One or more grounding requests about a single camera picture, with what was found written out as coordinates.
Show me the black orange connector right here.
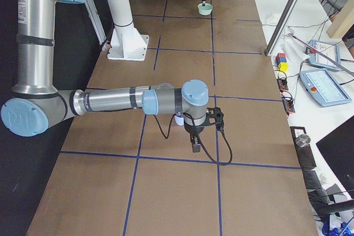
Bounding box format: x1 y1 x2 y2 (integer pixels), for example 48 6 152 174
282 96 295 114

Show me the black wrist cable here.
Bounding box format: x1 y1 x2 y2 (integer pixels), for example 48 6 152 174
153 113 233 166

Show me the silver metal cylinder weight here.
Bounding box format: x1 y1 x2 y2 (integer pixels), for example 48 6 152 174
295 134 311 148

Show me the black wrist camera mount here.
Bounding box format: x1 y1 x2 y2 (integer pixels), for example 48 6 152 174
202 107 224 127

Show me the black metal plate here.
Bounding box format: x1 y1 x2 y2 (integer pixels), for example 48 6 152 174
290 126 316 170

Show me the teach pendant tablet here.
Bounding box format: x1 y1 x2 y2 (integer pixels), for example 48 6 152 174
306 39 341 71
299 69 352 107

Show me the white folded paper towel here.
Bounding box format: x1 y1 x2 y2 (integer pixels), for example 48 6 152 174
279 35 309 64

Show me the white pedestal column base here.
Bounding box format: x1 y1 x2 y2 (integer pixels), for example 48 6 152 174
107 0 149 61

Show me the black orange connector left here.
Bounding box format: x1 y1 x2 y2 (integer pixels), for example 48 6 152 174
277 78 289 92

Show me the blue block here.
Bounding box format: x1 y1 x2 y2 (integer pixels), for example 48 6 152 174
276 57 287 65

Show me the black orange connector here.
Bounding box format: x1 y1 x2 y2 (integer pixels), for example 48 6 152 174
277 78 289 92
282 96 295 114

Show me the red block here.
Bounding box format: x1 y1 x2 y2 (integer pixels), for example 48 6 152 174
275 53 286 65

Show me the light blue plastic cup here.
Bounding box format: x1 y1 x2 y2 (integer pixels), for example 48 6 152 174
174 114 184 126

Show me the near teach pendant tablet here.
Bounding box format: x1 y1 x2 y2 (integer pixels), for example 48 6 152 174
299 69 352 107

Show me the wooden board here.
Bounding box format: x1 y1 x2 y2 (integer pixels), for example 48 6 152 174
327 0 354 39

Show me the far teach pendant tablet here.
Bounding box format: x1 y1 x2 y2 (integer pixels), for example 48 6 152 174
306 39 341 71

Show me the light green bowl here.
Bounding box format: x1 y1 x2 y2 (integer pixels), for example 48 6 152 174
197 3 213 15

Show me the grabber reacher stick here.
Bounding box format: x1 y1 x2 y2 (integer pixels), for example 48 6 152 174
288 33 353 76

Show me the black monitor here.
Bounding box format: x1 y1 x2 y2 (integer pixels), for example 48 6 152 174
316 117 353 198

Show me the yellow block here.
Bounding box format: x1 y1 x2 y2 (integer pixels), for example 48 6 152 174
278 62 288 72

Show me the white crumpled tissue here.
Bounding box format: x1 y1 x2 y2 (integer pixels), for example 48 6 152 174
263 13 281 25

